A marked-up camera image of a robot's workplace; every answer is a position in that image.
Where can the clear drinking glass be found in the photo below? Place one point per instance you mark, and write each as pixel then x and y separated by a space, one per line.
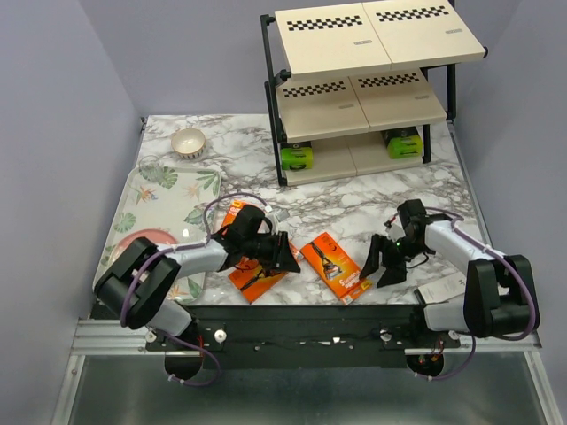
pixel 150 168

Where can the aluminium black mounting rail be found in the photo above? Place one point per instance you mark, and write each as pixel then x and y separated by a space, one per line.
pixel 310 336

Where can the orange Gillette Fusion5 box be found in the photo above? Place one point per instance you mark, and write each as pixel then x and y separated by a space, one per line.
pixel 232 212

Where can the white paper card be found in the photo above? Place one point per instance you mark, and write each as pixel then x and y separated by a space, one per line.
pixel 442 290

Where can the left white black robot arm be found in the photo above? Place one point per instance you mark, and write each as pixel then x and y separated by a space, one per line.
pixel 136 284

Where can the white leaf-print tray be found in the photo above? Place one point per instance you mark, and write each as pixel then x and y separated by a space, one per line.
pixel 167 212

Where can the black green razor box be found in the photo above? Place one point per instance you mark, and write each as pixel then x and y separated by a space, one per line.
pixel 296 156
pixel 403 142

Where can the beige black three-tier shelf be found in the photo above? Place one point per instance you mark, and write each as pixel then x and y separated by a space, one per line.
pixel 355 70

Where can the white bowl orange rim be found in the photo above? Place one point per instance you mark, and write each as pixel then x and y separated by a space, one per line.
pixel 188 143

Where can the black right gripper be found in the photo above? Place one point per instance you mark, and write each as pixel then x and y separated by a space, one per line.
pixel 394 274

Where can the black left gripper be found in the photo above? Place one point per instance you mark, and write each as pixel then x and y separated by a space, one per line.
pixel 281 257

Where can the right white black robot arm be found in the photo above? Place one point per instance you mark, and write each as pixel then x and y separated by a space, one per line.
pixel 499 292

